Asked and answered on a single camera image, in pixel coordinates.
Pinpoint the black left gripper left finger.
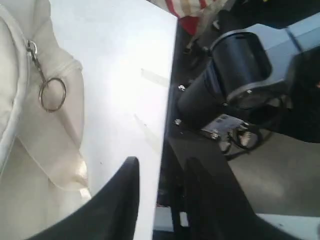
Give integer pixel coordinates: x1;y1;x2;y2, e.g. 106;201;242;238
31;156;140;240

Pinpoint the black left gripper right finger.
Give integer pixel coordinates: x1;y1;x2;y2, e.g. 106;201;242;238
184;157;270;240

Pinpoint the beige fabric duffel bag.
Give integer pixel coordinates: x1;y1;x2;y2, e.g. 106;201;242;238
0;0;91;240

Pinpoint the gold key ring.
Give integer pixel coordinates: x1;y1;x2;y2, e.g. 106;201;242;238
26;39;67;113

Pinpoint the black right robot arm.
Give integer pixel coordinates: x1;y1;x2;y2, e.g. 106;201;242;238
174;22;320;160

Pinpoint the red striped cloth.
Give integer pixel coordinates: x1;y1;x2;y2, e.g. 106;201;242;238
156;0;219;36

